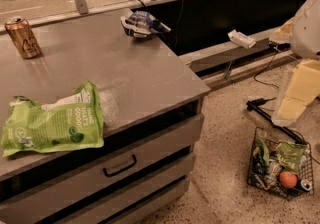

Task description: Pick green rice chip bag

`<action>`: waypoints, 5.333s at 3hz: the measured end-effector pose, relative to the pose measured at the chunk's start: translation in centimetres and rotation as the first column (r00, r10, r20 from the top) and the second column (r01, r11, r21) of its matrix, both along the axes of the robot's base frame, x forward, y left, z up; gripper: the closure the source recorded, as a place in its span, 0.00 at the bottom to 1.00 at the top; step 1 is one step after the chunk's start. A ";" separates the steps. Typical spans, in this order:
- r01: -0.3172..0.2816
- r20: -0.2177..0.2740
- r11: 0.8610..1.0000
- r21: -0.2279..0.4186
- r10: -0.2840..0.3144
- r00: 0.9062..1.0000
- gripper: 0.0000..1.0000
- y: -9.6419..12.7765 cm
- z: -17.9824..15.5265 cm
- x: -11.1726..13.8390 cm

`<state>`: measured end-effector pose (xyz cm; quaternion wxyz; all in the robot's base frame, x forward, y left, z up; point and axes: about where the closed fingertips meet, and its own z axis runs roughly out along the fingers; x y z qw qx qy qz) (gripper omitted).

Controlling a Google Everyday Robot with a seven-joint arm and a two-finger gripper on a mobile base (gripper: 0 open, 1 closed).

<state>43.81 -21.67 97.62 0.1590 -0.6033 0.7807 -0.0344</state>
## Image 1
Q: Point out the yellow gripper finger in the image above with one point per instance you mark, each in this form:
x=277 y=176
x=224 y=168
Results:
x=301 y=86

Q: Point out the green rice chip bag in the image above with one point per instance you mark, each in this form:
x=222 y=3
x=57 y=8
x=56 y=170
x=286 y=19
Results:
x=72 y=123

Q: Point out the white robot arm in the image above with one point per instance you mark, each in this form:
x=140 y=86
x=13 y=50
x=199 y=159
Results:
x=302 y=32

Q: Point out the green snack bag in basket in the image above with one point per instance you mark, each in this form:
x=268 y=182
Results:
x=289 y=155

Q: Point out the blue white snack bag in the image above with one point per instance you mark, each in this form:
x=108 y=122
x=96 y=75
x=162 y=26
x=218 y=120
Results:
x=142 y=24

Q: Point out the small white box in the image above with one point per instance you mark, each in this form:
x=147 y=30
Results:
x=241 y=39

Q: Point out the orange fruit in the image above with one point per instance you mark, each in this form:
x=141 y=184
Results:
x=288 y=179

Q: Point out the blue can in basket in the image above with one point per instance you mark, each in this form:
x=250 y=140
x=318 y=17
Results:
x=304 y=185

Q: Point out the grey drawer cabinet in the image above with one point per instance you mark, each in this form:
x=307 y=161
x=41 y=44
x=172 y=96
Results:
x=151 y=103

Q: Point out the brown soda can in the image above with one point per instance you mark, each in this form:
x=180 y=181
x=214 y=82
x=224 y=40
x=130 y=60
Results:
x=23 y=37

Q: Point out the black wire basket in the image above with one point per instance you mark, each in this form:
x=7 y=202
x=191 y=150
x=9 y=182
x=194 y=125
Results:
x=282 y=168

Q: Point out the black drawer handle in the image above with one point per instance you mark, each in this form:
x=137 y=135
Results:
x=121 y=167

